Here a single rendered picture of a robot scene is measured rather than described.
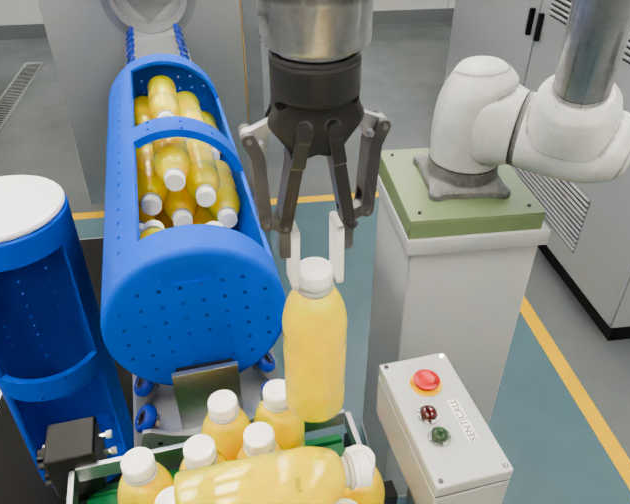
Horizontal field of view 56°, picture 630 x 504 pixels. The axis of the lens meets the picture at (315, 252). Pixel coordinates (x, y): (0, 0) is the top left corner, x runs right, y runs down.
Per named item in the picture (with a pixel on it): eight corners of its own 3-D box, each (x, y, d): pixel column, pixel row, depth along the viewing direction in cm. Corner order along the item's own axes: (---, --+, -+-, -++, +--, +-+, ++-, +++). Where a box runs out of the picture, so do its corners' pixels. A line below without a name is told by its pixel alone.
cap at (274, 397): (297, 396, 82) (297, 387, 81) (281, 416, 79) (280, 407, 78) (274, 384, 83) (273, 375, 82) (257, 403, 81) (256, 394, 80)
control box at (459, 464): (435, 396, 93) (444, 349, 87) (499, 515, 77) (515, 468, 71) (374, 409, 91) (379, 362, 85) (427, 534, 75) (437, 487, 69)
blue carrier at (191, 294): (224, 146, 172) (211, 46, 155) (292, 368, 104) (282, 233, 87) (122, 160, 166) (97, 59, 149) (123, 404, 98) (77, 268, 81)
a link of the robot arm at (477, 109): (441, 132, 142) (457, 40, 128) (518, 152, 136) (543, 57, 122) (416, 162, 131) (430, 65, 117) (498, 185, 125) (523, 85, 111)
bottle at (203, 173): (173, 149, 132) (180, 191, 118) (199, 132, 131) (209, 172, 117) (193, 172, 137) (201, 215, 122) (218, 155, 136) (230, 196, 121)
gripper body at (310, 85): (351, 29, 52) (348, 129, 57) (254, 37, 50) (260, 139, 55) (381, 57, 46) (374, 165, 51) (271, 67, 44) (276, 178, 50)
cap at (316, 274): (325, 268, 65) (325, 255, 63) (338, 290, 62) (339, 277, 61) (290, 276, 63) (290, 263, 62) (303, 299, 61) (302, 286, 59)
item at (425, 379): (432, 371, 84) (433, 365, 83) (443, 391, 81) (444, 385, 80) (408, 376, 83) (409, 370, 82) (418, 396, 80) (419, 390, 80)
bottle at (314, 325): (331, 371, 77) (333, 256, 66) (352, 412, 72) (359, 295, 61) (278, 385, 75) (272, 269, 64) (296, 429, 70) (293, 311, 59)
